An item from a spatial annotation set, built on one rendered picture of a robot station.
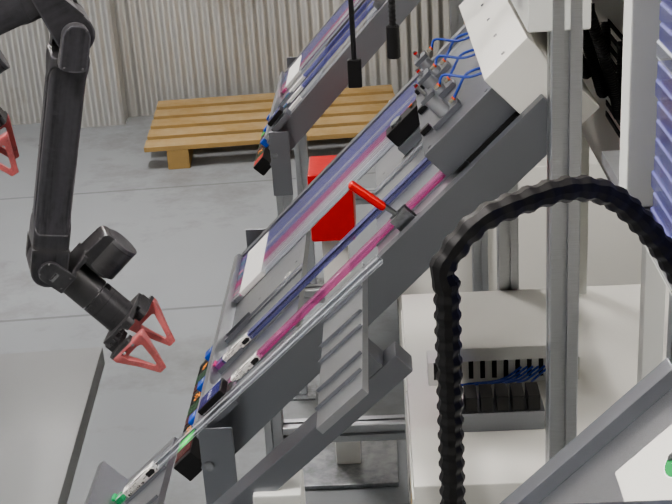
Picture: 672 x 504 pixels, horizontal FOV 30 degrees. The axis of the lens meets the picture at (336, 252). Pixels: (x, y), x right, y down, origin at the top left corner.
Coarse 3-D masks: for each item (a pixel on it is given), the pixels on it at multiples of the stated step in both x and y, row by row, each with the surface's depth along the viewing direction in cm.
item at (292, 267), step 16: (304, 240) 222; (288, 256) 223; (304, 256) 215; (272, 272) 224; (288, 272) 215; (304, 272) 209; (256, 288) 226; (272, 288) 216; (288, 288) 208; (304, 288) 204; (240, 304) 227; (256, 304) 218; (272, 304) 209; (288, 304) 201; (240, 320) 216; (256, 320) 210; (272, 320) 201; (240, 336) 211; (256, 336) 202; (240, 352) 203; (224, 368) 204
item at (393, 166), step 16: (384, 160) 215; (400, 160) 207; (416, 160) 199; (384, 176) 208; (400, 176) 200; (432, 176) 186; (384, 192) 201; (416, 192) 187; (432, 192) 180; (416, 208) 181; (384, 224) 188; (384, 240) 183
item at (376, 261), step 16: (368, 272) 157; (352, 288) 158; (336, 304) 158; (320, 320) 159; (288, 336) 161; (272, 352) 162; (256, 368) 162; (240, 384) 163; (224, 400) 164; (208, 416) 165; (192, 432) 166; (176, 448) 167; (160, 464) 168
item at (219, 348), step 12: (240, 264) 245; (228, 288) 233; (228, 300) 228; (228, 312) 224; (228, 324) 221; (216, 336) 215; (216, 348) 210; (216, 360) 207; (216, 372) 204; (204, 384) 199
